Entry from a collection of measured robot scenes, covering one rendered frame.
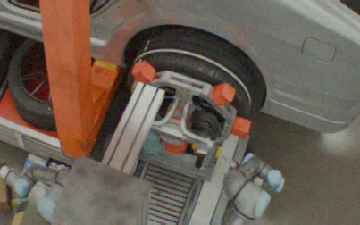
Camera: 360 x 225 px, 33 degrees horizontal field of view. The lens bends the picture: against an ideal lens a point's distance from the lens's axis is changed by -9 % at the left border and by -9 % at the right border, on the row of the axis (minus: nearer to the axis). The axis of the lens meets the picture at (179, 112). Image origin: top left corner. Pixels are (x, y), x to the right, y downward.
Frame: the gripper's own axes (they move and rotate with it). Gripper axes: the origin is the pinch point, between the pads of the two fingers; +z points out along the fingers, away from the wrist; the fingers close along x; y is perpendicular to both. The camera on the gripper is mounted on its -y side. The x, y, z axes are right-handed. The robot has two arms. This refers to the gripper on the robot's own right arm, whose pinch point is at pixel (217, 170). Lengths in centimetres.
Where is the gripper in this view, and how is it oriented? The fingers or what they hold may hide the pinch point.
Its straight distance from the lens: 336.7
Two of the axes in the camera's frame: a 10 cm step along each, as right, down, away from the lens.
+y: -0.8, -2.9, -9.5
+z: -9.5, -2.5, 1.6
